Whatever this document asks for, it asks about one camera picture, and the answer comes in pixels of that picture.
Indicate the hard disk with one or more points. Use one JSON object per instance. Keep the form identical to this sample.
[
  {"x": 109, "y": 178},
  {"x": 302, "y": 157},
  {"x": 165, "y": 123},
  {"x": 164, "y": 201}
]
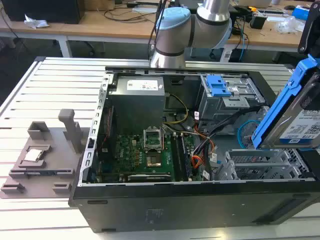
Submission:
[{"x": 275, "y": 117}]

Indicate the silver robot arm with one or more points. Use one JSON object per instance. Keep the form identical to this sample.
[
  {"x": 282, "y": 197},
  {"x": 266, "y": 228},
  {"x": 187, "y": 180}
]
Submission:
[{"x": 170, "y": 37}]

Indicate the metal disk bay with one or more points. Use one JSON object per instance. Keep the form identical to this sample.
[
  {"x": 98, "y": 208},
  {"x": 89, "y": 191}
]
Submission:
[{"x": 250, "y": 152}]

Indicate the black RAM slot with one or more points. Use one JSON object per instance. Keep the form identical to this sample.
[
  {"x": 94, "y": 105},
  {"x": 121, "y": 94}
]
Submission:
[{"x": 178, "y": 160}]

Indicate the blue cardboard box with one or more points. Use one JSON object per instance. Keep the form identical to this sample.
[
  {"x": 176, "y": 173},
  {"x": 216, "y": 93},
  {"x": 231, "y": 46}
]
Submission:
[{"x": 301, "y": 12}]

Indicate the clear plastic bag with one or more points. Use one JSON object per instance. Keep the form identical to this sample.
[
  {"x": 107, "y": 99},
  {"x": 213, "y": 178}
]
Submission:
[{"x": 288, "y": 26}]

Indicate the small black motor block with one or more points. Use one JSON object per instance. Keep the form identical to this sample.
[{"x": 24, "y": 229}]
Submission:
[{"x": 257, "y": 21}]

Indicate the blue plastic latch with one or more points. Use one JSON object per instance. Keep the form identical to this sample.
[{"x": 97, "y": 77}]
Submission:
[{"x": 217, "y": 86}]

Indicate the grey metal drive cage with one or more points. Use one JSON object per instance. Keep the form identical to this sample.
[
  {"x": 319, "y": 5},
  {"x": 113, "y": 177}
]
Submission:
[{"x": 215, "y": 107}]

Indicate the RAM stick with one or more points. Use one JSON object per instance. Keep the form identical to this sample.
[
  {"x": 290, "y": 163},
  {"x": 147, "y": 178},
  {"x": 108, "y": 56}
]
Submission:
[{"x": 187, "y": 160}]

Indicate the locking lever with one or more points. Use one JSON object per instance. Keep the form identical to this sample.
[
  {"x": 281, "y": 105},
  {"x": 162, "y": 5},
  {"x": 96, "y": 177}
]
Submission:
[{"x": 163, "y": 140}]

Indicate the grey power supply unit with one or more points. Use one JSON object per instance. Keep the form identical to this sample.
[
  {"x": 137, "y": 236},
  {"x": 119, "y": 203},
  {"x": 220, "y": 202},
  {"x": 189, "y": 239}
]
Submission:
[{"x": 137, "y": 105}]

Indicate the CPU socket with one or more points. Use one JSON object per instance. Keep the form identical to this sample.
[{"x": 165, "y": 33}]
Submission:
[{"x": 154, "y": 161}]

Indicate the wooden desk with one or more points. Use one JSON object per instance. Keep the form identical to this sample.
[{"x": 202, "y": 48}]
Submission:
[{"x": 100, "y": 27}]

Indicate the black graphics card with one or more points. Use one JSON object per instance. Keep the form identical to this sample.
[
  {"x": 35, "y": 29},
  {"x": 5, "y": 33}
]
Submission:
[{"x": 150, "y": 178}]

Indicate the black case fan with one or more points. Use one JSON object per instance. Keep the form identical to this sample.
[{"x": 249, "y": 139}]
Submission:
[{"x": 110, "y": 125}]

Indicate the green motherboard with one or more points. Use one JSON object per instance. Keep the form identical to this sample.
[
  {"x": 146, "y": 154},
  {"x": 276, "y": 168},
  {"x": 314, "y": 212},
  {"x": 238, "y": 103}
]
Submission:
[{"x": 125, "y": 152}]

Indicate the black PC case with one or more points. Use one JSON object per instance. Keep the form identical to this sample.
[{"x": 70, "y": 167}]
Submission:
[{"x": 175, "y": 207}]

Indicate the large black box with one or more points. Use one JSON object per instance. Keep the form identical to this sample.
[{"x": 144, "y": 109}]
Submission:
[{"x": 42, "y": 10}]

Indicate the crumpled white paper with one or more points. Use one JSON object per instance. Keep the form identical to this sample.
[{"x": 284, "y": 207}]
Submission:
[{"x": 35, "y": 21}]

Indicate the silver CPU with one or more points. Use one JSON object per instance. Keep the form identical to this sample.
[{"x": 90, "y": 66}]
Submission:
[{"x": 32, "y": 155}]

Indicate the grey-brown parts rack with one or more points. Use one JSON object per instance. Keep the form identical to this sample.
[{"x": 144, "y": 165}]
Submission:
[{"x": 37, "y": 185}]

